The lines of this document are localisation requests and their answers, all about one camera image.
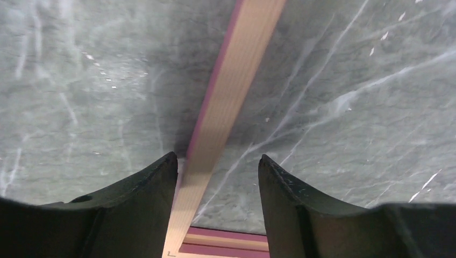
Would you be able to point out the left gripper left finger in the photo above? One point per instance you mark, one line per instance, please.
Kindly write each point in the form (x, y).
(126, 219)

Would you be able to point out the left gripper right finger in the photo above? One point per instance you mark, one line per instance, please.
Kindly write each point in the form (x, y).
(301, 221)

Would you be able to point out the wooden picture frame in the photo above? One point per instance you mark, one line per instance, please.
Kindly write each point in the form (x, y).
(251, 26)

